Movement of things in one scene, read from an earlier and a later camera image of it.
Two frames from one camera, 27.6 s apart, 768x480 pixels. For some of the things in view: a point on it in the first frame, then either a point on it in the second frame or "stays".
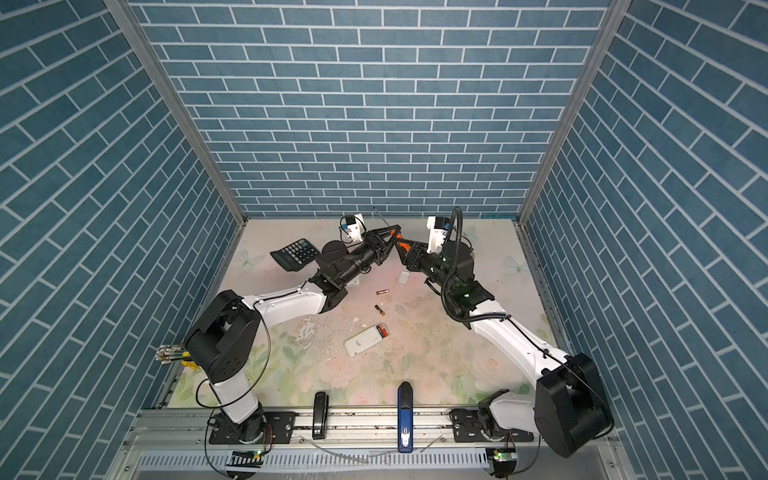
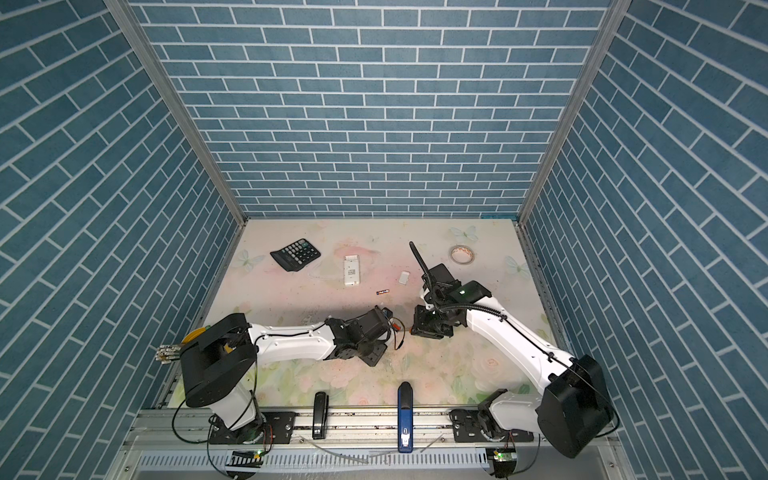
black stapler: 320,420 stays
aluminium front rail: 173,444 stays
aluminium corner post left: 174,93 stays
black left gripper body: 362,257 to 371,353
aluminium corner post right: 610,25 stays
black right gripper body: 431,266 to 431,321
